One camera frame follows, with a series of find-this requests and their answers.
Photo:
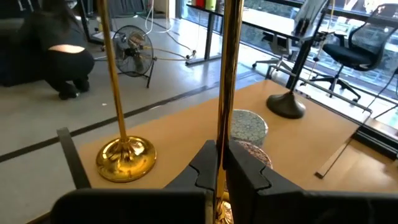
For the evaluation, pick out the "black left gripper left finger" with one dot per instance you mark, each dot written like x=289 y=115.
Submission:
x=140 y=208

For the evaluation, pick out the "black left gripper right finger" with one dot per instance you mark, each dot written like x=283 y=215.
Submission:
x=295 y=208

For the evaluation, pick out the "gold candlestick holder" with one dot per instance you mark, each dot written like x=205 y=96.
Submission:
x=230 y=62
x=126 y=160

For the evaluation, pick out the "purple patterned candle tin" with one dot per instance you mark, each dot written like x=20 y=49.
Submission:
x=259 y=154

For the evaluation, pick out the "blue patterned candle tin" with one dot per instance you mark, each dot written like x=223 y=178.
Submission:
x=248 y=127

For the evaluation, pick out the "black candlestick holder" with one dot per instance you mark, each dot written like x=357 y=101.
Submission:
x=286 y=107

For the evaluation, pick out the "black floor fan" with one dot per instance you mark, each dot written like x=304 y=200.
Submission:
x=133 y=51

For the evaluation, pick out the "black mesh office chair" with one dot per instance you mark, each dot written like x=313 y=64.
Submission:
x=348 y=56

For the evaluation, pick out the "grey office chair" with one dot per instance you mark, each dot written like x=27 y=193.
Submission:
x=276 y=46

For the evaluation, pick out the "person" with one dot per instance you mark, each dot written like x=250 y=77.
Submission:
x=62 y=62

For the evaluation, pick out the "black-legged desk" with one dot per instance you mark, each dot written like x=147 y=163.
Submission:
x=264 y=23

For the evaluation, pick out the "green cylinder container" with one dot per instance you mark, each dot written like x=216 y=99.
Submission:
x=211 y=3

